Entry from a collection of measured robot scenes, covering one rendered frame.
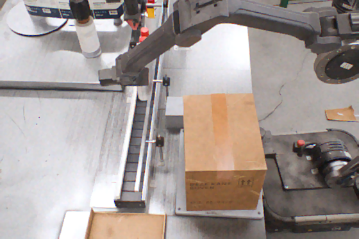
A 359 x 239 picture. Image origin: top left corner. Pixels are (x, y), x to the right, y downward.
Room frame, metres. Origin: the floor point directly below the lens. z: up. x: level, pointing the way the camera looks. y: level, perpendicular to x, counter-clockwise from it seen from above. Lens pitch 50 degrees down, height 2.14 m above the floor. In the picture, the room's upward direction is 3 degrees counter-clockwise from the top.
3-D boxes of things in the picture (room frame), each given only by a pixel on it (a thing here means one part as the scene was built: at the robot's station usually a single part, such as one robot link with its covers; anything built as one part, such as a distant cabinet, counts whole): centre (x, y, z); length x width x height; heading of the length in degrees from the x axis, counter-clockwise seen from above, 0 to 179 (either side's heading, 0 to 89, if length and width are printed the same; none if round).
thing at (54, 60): (1.62, 0.52, 0.86); 0.80 x 0.67 x 0.05; 174
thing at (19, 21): (1.68, 0.67, 0.89); 0.31 x 0.31 x 0.01
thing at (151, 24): (1.45, 0.09, 0.98); 0.05 x 0.05 x 0.20
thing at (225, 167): (0.74, -0.14, 0.99); 0.30 x 0.24 x 0.27; 178
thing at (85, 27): (1.40, 0.38, 1.03); 0.09 x 0.09 x 0.30
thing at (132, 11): (1.39, 0.16, 1.13); 0.10 x 0.07 x 0.07; 175
